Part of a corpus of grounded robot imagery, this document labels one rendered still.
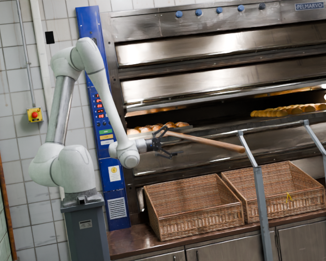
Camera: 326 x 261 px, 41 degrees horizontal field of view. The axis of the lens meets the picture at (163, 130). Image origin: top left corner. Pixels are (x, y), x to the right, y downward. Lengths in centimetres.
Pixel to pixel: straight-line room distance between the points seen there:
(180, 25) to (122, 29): 42
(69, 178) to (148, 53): 135
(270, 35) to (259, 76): 33
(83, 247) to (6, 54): 153
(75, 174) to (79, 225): 24
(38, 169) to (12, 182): 89
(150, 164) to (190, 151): 31
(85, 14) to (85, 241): 162
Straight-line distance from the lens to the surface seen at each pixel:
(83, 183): 208
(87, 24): 309
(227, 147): 191
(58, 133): 228
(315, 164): 360
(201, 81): 320
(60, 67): 238
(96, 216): 210
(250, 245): 285
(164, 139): 312
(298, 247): 300
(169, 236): 273
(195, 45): 322
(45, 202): 312
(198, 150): 320
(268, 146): 337
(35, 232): 317
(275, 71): 342
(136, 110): 293
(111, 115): 230
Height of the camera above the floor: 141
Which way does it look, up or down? 3 degrees down
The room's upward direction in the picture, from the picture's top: 8 degrees counter-clockwise
